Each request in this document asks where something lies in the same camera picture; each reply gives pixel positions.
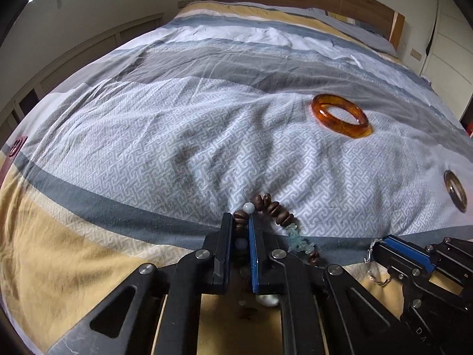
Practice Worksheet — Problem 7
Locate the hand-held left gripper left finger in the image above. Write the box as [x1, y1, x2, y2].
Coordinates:
[48, 212, 234, 355]

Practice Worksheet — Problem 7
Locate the brown beaded bracelet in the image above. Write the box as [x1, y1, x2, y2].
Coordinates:
[232, 192, 321, 320]

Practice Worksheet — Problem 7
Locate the striped pillow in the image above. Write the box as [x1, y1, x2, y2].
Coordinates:
[325, 9, 398, 54]

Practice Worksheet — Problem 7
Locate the silver chain bracelet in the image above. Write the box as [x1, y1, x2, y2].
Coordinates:
[364, 240, 393, 288]

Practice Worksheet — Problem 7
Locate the white wardrobe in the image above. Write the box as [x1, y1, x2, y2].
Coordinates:
[419, 0, 473, 122]

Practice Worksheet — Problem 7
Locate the dark brown bangle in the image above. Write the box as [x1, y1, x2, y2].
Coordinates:
[443, 170, 468, 213]

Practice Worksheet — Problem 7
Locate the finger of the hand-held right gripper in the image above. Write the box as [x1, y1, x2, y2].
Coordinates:
[371, 244, 429, 282]
[382, 235, 435, 271]

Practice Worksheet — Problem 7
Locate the amber bangle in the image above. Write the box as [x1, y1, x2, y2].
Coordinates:
[311, 94, 374, 141]

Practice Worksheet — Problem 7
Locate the striped duvet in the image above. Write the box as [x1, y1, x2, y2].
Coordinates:
[0, 0, 473, 355]

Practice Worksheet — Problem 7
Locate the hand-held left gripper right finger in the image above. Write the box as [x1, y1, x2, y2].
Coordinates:
[249, 214, 440, 355]

